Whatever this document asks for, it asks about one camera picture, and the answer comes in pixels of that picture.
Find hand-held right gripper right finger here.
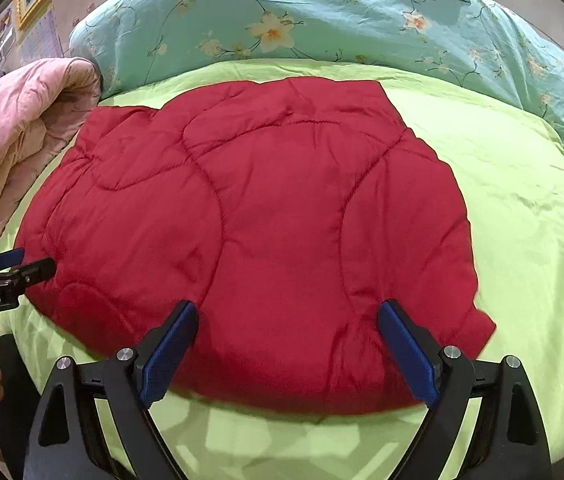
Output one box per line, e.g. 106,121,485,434
377,299,553,480

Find teal floral quilt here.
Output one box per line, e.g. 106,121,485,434
69,0,564,191

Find red quilted pants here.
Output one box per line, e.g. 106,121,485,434
13,77,497,416

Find wall poster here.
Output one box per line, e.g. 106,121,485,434
22,10,61,61

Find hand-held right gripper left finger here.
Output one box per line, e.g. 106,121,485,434
22,300,200,480

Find pink quilt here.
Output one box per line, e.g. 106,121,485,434
0,57,105,261

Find light green bed sheet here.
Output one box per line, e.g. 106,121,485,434
0,57,564,480

